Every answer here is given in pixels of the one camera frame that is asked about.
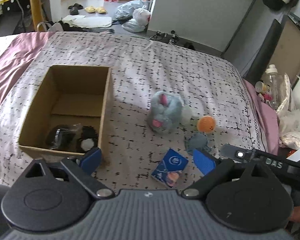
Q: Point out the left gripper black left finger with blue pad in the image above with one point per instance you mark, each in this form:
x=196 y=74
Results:
x=81 y=170

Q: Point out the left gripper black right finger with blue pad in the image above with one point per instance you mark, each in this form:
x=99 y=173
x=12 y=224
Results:
x=215 y=171

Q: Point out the black and white furry toy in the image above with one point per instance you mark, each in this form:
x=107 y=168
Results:
x=87 y=140

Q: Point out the black item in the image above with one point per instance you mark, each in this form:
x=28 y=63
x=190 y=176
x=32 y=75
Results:
x=60 y=137

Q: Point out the grey-blue knitted plush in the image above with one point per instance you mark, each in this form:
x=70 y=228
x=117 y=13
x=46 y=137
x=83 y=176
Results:
x=197 y=141

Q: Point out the blue Vinda tissue pack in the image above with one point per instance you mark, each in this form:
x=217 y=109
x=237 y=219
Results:
x=170 y=168

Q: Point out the orange burger plush toy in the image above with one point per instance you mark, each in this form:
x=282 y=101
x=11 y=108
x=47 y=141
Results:
x=206 y=124

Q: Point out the grey plush mouse toy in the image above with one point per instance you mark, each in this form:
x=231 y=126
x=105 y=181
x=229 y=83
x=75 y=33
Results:
x=165 y=112

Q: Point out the white crumpled plastic bag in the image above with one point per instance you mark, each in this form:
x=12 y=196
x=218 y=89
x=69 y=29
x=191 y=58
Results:
x=288 y=116

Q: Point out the small white plush ball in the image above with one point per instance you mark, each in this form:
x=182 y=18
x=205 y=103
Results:
x=186 y=115

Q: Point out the white black patterned bed sheet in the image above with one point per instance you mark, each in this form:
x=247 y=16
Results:
x=140 y=67

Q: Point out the brown cardboard box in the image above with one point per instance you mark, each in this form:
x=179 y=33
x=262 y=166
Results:
x=71 y=96

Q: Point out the clear bottle white cap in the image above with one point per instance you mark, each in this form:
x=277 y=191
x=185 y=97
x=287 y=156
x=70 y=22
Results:
x=273 y=79

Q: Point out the white floor mat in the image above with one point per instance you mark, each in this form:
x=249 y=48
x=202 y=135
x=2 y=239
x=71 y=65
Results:
x=87 y=22

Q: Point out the clear plastic bag on floor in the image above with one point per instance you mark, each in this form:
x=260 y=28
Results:
x=133 y=26

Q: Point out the yellow slipper left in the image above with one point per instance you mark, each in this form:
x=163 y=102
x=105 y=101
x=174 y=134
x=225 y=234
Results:
x=90 y=9

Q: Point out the yellow slipper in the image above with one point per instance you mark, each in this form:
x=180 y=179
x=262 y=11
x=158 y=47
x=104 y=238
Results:
x=100 y=10
x=90 y=9

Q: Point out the black slippers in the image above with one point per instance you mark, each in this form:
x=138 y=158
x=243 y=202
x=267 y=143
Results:
x=74 y=9

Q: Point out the yellow slipper right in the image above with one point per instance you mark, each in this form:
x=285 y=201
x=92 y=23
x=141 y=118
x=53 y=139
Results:
x=100 y=10

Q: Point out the grey plastic bag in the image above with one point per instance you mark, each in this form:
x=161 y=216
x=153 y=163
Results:
x=125 y=11

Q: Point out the white plastic bag red print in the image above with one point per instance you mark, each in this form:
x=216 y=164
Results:
x=142 y=16

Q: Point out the brown board black frame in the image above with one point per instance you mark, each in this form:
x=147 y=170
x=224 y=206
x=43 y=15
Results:
x=281 y=47

